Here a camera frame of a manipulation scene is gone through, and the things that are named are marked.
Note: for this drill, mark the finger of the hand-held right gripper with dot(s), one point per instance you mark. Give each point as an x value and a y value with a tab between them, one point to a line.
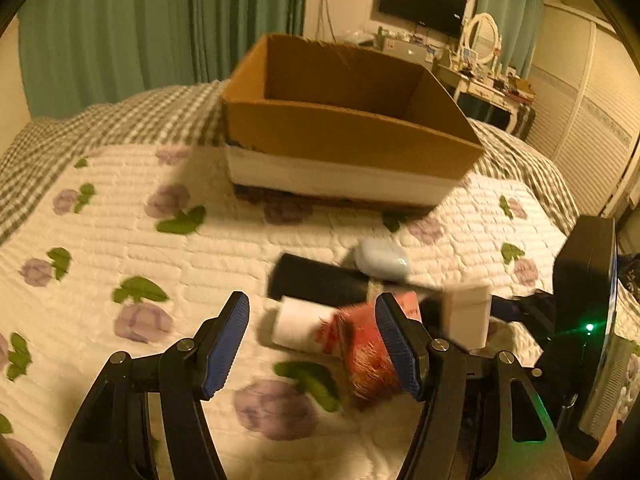
525	310

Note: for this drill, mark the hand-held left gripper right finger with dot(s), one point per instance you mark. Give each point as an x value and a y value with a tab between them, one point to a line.
397	345

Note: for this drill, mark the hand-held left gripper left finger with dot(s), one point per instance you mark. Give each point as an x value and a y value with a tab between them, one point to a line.
227	340

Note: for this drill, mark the red patterned packet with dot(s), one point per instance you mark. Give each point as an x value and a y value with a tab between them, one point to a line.
362	350

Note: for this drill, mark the small white box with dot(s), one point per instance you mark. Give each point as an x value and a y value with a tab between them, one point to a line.
466	315

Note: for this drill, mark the white tube with red label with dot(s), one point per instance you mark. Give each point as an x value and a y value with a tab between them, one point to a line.
297	325

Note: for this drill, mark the white earbuds case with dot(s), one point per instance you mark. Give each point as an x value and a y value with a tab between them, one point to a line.
380	259

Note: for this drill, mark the black rectangular case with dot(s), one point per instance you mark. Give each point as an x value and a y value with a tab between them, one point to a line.
315	280

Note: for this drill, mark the cardboard box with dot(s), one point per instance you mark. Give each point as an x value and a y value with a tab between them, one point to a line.
350	145

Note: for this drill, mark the white floral quilt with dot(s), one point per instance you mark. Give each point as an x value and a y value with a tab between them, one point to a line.
125	240

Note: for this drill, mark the white louvred wardrobe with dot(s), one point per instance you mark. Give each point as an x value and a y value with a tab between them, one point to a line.
585	110

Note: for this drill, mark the white dressing table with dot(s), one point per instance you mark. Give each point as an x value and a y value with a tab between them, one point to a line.
487	92

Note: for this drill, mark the grey checkered blanket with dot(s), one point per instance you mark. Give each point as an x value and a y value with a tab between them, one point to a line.
150	110

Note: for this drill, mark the white round vanity mirror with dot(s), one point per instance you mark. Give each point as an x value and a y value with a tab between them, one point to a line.
482	35

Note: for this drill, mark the narrow green curtain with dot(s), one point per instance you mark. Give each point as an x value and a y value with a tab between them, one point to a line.
515	15

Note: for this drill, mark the silver laptop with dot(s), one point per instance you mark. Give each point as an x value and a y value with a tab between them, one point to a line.
410	51

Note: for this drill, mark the wide green curtain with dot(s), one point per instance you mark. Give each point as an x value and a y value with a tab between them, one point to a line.
150	25

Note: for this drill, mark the black wall television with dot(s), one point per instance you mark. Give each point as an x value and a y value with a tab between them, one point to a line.
422	2

